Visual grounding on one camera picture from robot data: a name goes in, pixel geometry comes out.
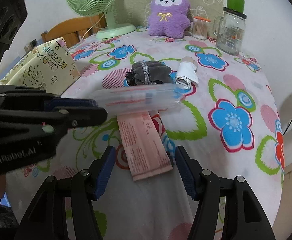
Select pink package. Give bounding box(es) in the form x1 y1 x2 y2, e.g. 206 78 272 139
117 112 173 181

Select yellow cartoon storage box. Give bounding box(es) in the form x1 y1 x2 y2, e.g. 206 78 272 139
0 37 80 95

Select grey velvet scrunchie cloth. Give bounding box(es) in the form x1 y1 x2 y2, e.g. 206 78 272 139
126 61 173 86

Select fan power cable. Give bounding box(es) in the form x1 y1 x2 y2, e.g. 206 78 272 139
79 15 104 42

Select wall power socket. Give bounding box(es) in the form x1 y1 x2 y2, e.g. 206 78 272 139
24 39 38 53

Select cotton swab container orange lid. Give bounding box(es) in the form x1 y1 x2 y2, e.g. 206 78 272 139
191 16 211 40

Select purple plush toy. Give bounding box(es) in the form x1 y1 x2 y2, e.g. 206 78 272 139
148 0 191 39

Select clear zip bag pack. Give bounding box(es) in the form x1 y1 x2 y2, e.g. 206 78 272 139
91 83 185 116

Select green desk fan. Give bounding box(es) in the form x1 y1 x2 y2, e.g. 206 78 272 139
66 0 136 39

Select glass mason jar green lid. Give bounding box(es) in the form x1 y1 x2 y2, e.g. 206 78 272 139
213 0 247 55

